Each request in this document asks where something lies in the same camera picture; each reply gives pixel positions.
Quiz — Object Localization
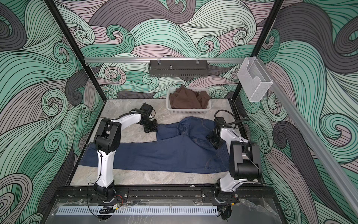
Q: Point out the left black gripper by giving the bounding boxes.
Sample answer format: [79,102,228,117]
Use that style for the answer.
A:
[142,119,159,133]

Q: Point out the blue denim trousers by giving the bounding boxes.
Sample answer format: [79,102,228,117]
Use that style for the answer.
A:
[79,117,229,174]

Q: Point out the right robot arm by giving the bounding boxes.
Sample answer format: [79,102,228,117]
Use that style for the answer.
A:
[207,109,262,197]

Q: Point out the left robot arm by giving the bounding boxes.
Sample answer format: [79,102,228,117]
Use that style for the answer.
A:
[93,103,158,203]

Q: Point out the brown trousers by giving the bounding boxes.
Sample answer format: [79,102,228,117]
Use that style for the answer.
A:
[169,86,210,109]

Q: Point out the white plastic laundry basket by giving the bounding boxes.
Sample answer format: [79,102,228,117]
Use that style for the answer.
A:
[166,87,212,114]

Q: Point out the black perforated metal tray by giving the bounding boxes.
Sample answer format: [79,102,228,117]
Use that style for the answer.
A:
[148,59,209,77]

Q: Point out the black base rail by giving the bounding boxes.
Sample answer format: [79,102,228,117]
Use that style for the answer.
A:
[50,183,278,205]

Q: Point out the clear plastic wall bin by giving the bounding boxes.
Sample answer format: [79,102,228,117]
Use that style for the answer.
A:
[237,57,273,102]

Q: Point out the aluminium rail back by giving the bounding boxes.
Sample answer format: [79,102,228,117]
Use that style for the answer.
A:
[84,57,244,64]

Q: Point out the aluminium rail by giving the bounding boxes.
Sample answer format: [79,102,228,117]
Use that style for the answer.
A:
[258,59,358,214]
[84,57,244,64]

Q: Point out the white slotted cable duct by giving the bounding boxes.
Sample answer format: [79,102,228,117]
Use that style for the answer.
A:
[55,205,219,216]

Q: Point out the aluminium rail right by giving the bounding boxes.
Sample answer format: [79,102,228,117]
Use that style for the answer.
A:
[258,59,358,214]

